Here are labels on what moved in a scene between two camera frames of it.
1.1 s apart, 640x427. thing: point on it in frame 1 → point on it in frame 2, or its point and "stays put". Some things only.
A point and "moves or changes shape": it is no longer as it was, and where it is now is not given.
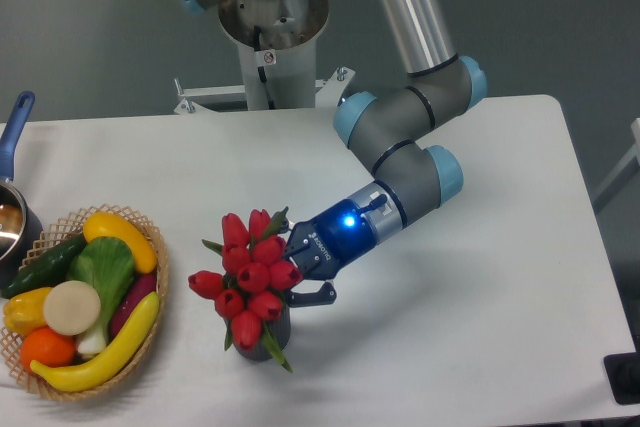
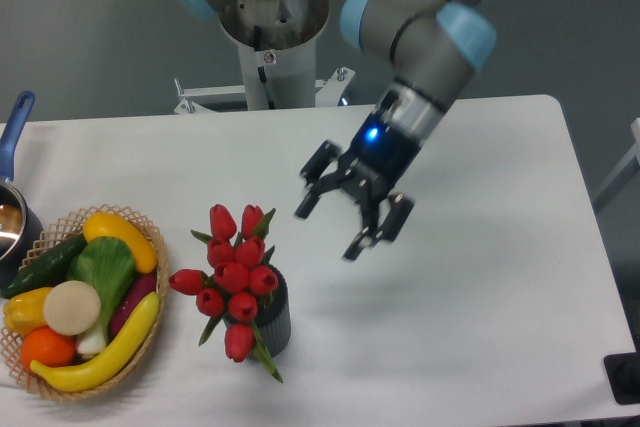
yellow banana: x=119 y=354 stays put
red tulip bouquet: x=255 y=278 moves or changes shape
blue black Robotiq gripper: x=326 y=245 → x=399 y=127
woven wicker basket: x=64 y=227 stays put
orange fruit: x=46 y=348 stays put
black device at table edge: x=623 y=375 stays put
